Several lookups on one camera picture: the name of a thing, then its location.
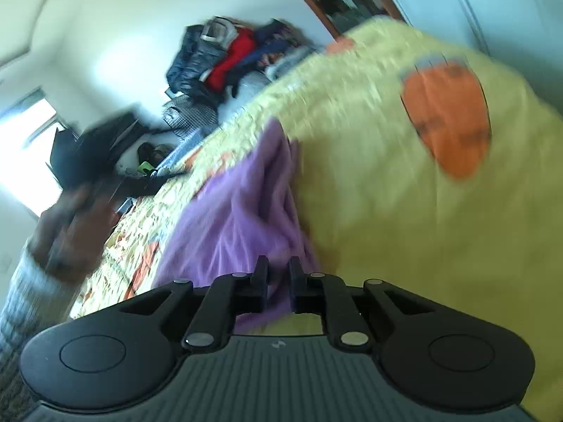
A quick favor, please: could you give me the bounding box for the dark patterned cloth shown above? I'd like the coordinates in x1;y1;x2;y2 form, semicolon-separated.
253;20;317;75

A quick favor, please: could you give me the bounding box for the person's left hand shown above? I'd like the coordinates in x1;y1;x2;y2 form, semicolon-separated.
33;182;117;284

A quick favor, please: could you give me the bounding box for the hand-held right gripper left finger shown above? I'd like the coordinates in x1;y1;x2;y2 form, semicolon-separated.
119;255;270;349

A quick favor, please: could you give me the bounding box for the yellow blanket with orange print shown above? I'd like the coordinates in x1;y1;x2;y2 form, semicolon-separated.
68;15;563;422

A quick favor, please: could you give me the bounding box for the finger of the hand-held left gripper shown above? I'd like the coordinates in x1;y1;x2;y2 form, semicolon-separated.
115;168;188;196

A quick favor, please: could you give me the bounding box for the blue bed rail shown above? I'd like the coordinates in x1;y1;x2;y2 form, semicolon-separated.
154;134;209;174

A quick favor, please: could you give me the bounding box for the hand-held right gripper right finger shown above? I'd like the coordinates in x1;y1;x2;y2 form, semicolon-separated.
289;257;441;348

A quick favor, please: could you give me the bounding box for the window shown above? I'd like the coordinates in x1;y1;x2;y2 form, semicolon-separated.
0;88;64;220

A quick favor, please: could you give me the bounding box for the purple garment with red cuff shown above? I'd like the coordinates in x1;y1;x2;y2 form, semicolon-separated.
152;118;324;335

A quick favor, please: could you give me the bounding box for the houndstooth grey garment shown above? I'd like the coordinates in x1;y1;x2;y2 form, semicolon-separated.
162;96;220;141

